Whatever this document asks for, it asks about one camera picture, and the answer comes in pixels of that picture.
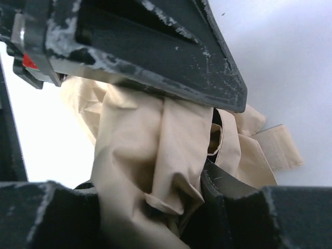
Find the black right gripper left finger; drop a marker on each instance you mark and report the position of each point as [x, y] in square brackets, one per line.
[48, 215]

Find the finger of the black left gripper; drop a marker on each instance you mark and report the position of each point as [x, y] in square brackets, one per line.
[171, 48]

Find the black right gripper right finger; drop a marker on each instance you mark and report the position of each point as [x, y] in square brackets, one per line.
[236, 215]

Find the beige folding umbrella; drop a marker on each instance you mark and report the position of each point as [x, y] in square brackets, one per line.
[150, 152]

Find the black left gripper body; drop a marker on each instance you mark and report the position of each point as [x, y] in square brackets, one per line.
[23, 30]

